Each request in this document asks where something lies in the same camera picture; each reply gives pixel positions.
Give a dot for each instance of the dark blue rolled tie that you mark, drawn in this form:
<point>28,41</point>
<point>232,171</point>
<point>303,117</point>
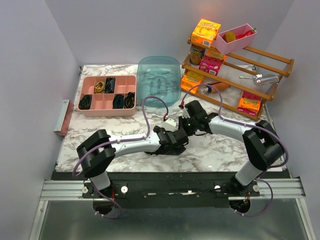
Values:
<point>109,87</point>

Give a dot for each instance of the red toy pepper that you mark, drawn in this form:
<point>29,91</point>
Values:
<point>247,33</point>

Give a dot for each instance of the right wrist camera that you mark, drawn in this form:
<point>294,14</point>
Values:
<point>185,113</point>

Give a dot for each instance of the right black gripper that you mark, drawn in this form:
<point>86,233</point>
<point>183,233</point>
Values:
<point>181,121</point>

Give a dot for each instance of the yellow label can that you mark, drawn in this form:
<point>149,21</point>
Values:
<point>197,53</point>

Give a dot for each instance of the orange pink box lower right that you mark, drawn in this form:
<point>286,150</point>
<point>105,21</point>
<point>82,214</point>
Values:
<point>249,103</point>

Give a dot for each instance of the orange box lower left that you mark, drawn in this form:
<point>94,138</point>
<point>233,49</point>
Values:
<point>191,79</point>

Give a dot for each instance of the black yellow rolled tie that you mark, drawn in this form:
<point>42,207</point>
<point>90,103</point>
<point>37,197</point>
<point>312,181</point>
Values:
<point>129,100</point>

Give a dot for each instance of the orange pump bottle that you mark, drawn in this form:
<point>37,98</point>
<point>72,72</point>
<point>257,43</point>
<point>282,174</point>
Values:
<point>220,86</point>

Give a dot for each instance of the pink rectangular bin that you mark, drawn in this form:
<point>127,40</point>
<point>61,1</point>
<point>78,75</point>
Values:
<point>227,48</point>

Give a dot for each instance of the wooden tiered shelf rack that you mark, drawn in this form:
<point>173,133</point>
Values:
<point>230,74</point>

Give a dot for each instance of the pink box middle shelf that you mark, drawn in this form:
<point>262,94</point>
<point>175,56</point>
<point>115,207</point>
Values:
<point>212,62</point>

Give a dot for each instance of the teal black rolled tie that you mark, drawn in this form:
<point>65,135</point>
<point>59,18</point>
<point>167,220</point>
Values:
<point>118,101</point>

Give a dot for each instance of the aluminium rail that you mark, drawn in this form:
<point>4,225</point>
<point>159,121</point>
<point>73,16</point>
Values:
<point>73,190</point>

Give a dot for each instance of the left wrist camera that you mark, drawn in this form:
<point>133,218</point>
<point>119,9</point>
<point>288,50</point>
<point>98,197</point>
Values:
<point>169,125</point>

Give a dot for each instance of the metal scoop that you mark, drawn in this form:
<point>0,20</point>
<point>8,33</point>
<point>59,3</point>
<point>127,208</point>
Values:
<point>262,79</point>

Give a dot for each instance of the blue transparent plastic tub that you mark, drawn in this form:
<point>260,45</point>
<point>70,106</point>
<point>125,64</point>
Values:
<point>159,76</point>

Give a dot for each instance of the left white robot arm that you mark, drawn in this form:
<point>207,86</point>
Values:
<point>98,151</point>

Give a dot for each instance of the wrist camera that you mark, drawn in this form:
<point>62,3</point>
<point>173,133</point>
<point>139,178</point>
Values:
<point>185,113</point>
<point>169,125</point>

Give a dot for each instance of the dark green rolled tie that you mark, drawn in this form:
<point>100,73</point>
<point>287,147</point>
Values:
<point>85,102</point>

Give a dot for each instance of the pink compartment organizer tray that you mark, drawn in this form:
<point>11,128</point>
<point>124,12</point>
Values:
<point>102,104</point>

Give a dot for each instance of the pink white box at wall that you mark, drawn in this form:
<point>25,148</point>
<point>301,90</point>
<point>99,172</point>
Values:
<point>64,118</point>

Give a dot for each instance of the orange box top shelf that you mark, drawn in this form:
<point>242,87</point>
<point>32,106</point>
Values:
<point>205,32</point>

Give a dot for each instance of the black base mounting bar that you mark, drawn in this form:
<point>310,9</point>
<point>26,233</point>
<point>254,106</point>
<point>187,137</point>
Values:
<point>177,189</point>

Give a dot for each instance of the brown round toy fruit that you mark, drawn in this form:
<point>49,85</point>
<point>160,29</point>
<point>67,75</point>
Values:
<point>229,37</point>

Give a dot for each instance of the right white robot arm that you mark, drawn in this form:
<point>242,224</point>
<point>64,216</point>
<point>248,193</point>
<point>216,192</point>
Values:
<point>262,144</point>

